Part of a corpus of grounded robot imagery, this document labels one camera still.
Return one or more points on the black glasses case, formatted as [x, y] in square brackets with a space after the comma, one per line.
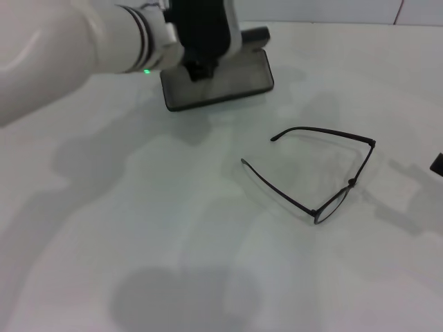
[235, 83]

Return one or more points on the black glasses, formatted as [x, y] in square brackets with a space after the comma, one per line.
[351, 181]

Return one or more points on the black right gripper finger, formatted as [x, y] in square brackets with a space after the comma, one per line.
[437, 164]

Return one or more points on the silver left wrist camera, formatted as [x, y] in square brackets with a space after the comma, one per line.
[204, 24]

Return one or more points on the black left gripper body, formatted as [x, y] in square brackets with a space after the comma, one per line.
[200, 67]

